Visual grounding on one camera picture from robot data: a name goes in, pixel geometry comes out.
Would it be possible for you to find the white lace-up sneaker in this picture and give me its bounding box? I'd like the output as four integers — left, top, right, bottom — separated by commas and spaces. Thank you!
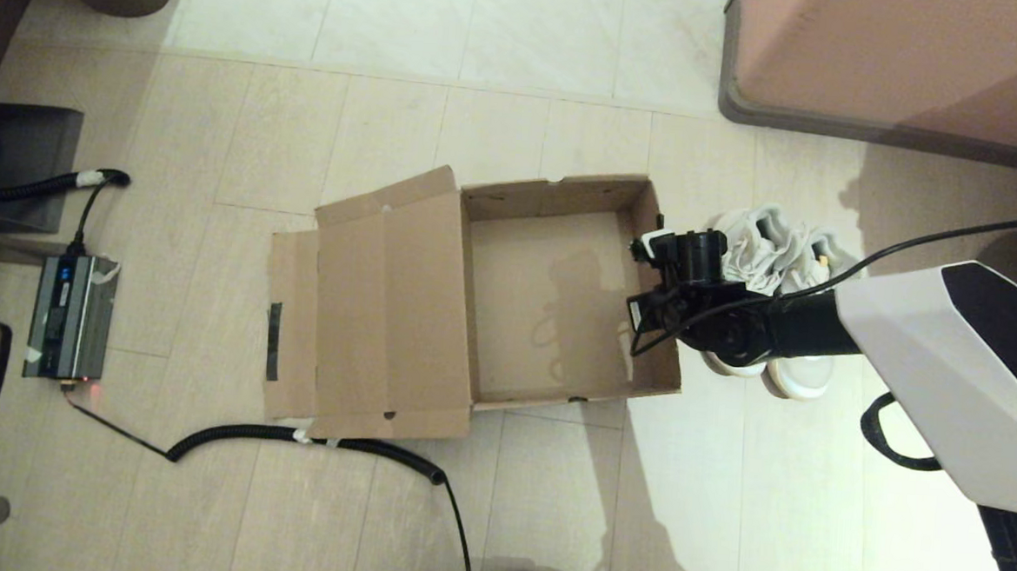
700, 204, 796, 381

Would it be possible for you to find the grey power supply box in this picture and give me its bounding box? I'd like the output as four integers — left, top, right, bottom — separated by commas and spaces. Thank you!
22, 252, 123, 385

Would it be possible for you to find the dark grey square stand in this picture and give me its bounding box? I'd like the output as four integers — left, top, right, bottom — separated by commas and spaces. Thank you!
0, 104, 86, 238

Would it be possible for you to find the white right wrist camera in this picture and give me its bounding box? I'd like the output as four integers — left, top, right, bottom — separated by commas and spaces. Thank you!
635, 229, 676, 264

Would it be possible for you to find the black coiled floor cable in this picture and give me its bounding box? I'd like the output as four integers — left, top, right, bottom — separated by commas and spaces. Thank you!
52, 382, 495, 571

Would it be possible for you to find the pink sofa with grey base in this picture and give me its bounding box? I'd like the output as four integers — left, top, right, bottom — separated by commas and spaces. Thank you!
714, 0, 1017, 178

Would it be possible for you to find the white sneaker with yellow tag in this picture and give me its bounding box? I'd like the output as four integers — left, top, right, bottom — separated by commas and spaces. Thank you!
762, 225, 865, 404

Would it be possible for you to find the brown cardboard shoe box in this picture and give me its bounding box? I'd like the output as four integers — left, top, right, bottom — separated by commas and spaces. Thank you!
260, 155, 694, 458

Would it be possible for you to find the black corrugated hose with tape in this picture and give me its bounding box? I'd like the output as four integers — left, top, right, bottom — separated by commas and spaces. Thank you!
0, 163, 132, 259

